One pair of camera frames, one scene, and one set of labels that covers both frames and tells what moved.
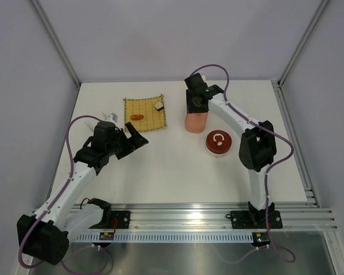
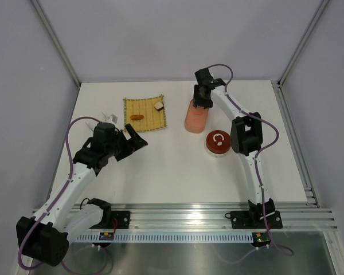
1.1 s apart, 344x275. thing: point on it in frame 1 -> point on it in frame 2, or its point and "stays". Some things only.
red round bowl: (218, 142) stays
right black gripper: (190, 108) -> (197, 102)
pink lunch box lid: (195, 122) stays
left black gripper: (129, 145) stays
